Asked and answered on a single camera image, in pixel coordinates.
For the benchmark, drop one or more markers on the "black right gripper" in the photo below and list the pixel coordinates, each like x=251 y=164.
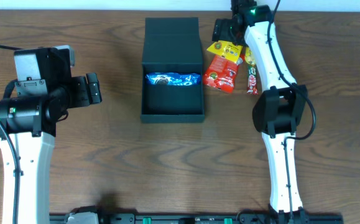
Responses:
x=222 y=30

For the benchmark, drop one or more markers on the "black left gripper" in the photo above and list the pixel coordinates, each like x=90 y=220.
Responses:
x=93 y=88

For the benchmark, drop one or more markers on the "yellow snack bag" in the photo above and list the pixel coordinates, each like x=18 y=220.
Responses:
x=226 y=50

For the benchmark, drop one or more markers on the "red snack bag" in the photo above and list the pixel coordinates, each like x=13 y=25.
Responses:
x=221 y=74

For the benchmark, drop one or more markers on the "blue Oreo cookie pack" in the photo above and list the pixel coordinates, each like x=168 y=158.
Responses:
x=173 y=79

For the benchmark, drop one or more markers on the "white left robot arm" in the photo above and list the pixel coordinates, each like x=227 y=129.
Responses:
x=32 y=105

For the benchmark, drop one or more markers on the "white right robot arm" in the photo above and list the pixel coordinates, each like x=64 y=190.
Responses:
x=279 y=109

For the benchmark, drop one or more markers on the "yellow round candy pack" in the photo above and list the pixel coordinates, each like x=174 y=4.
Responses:
x=248 y=57

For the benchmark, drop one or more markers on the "red KitKat bar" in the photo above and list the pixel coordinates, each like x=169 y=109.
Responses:
x=252 y=80

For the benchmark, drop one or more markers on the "dark green open box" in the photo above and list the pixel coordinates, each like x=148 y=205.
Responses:
x=172 y=45

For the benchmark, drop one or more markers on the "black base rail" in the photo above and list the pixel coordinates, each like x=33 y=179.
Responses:
x=246 y=216

